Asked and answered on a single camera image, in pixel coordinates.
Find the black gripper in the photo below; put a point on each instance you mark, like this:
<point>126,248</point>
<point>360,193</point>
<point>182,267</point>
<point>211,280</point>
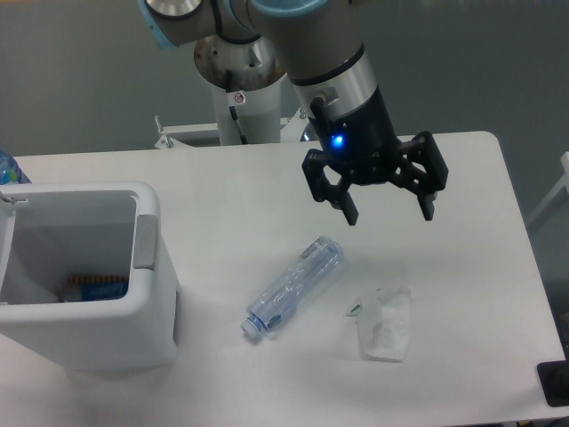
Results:
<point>362,148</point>

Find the clear crushed plastic bottle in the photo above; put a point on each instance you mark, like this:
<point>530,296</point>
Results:
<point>281,299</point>

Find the white plastic wrapper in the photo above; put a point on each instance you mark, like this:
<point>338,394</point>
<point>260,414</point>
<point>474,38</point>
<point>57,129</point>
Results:
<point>383,323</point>

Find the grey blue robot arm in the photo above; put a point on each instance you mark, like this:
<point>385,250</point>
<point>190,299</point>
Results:
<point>318,46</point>

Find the white trash can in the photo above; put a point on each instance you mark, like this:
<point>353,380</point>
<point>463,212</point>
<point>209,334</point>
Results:
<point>50,232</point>

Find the white furniture piece at right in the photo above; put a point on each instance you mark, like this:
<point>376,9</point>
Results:
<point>552,201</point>

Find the black device at table corner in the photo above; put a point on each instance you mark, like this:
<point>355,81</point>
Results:
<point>554,382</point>

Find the blue snack package in bin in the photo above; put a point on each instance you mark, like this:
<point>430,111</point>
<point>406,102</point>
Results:
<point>93,288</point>

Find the blue water bottle at edge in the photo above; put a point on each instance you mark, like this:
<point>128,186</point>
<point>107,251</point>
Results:
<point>10,171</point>

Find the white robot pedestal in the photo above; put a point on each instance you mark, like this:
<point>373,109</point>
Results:
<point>246,82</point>

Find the white metal base frame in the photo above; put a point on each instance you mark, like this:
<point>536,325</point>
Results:
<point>294,128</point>

